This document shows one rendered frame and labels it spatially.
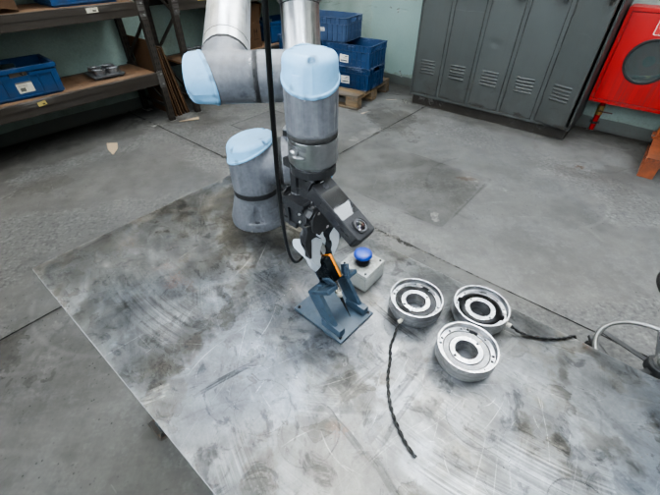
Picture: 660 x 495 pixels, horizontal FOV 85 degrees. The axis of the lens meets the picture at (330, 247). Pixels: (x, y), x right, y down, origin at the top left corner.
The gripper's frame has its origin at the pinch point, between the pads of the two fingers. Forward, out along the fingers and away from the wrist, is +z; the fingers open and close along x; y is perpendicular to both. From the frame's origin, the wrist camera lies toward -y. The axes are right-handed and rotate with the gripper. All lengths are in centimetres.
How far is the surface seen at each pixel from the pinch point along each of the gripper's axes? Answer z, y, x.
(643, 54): 23, -4, -363
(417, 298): 10.4, -13.8, -13.4
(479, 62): 42, 111, -330
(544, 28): 10, 66, -332
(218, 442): 12.0, -6.6, 30.6
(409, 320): 9.4, -16.0, -6.6
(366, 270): 7.6, -2.6, -10.3
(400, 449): 12.0, -27.4, 12.7
